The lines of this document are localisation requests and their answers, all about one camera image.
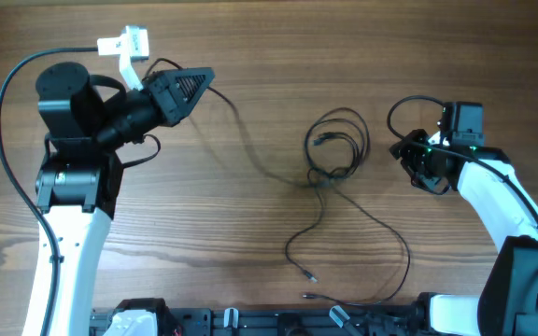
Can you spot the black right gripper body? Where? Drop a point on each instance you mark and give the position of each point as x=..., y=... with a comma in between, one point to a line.
x=412, y=156

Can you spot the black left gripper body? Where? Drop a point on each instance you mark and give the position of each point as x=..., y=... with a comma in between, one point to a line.
x=161, y=98

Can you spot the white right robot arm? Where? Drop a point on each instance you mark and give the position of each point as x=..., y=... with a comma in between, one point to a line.
x=456, y=157

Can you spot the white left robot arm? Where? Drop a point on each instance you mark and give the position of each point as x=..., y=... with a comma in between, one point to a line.
x=89, y=117

